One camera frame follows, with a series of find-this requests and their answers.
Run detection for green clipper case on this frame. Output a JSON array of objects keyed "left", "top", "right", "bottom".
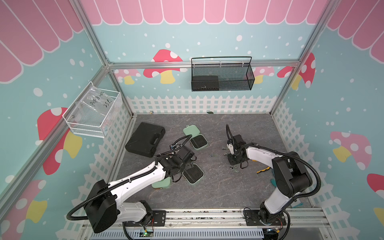
[
  {"left": 152, "top": 177, "right": 172, "bottom": 190},
  {"left": 183, "top": 125, "right": 208, "bottom": 150},
  {"left": 182, "top": 163, "right": 204, "bottom": 185}
]

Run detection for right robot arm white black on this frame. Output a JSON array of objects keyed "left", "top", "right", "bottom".
[{"left": 227, "top": 132, "right": 321, "bottom": 225}]

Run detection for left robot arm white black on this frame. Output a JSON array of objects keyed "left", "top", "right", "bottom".
[{"left": 66, "top": 146, "right": 197, "bottom": 233}]

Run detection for black plastic tool case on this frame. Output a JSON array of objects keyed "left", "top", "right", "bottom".
[{"left": 125, "top": 123, "right": 166, "bottom": 158}]

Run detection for green work glove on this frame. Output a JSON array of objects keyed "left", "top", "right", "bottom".
[{"left": 271, "top": 179, "right": 277, "bottom": 187}]

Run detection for black box in basket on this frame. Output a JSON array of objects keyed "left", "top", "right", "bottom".
[{"left": 192, "top": 76, "right": 220, "bottom": 92}]

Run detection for yellow handled pliers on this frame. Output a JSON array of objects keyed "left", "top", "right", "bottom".
[{"left": 257, "top": 167, "right": 271, "bottom": 174}]

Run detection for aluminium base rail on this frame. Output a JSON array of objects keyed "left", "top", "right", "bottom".
[{"left": 80, "top": 208, "right": 331, "bottom": 230}]

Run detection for black wire mesh basket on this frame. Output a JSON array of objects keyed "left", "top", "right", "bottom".
[{"left": 191, "top": 56, "right": 255, "bottom": 91}]

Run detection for clear acrylic wall bin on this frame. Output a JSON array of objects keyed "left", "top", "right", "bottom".
[{"left": 63, "top": 82, "right": 123, "bottom": 138}]

